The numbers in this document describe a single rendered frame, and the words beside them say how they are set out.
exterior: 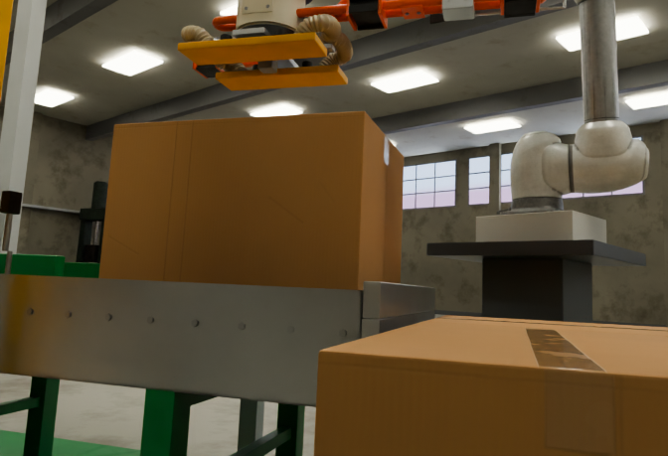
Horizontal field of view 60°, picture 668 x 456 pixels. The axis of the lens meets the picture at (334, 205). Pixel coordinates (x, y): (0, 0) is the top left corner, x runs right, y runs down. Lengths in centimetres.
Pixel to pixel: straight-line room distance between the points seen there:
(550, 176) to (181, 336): 124
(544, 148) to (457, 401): 149
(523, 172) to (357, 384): 148
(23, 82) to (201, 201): 316
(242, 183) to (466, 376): 84
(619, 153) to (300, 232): 107
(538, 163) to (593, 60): 35
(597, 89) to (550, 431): 155
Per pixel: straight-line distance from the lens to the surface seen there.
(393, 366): 49
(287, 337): 100
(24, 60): 439
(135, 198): 137
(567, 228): 178
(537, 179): 190
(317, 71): 151
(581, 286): 193
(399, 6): 144
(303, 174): 118
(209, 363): 107
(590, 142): 191
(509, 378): 49
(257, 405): 195
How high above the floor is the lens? 60
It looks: 8 degrees up
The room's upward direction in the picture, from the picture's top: 3 degrees clockwise
